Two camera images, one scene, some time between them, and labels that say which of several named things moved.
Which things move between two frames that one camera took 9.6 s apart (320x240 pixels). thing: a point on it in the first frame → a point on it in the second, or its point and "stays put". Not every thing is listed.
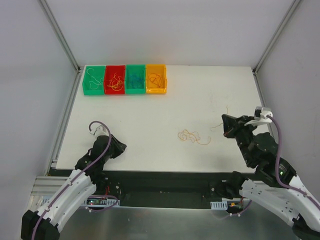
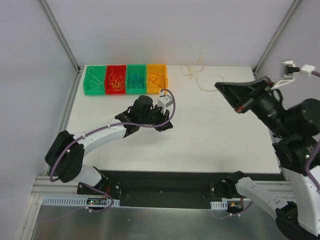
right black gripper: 236,127 → 246,101
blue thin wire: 134,81 stays put
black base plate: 162,188 stays put
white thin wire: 93,81 stays put
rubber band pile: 221,123 → 117,81
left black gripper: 116,147 → 160,119
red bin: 114,77 stays put
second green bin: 135,79 stays put
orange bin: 156,78 stays put
